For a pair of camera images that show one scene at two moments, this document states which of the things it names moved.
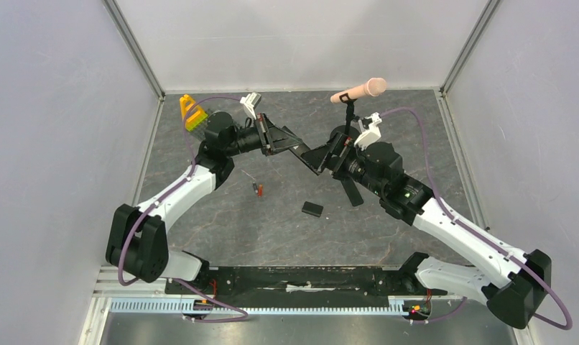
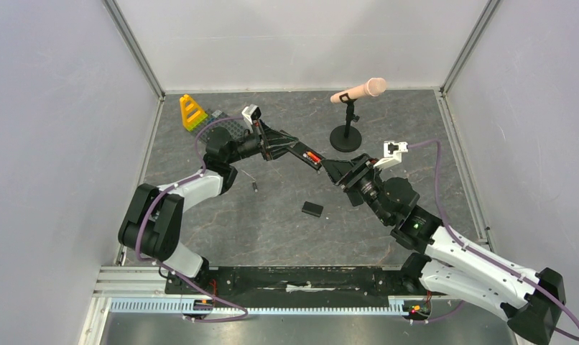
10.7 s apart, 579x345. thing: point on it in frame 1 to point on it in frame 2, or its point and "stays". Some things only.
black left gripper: [269, 134] stays
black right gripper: [337, 155] to [351, 176]
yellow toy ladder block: [195, 116] stays
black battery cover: [312, 209] stays
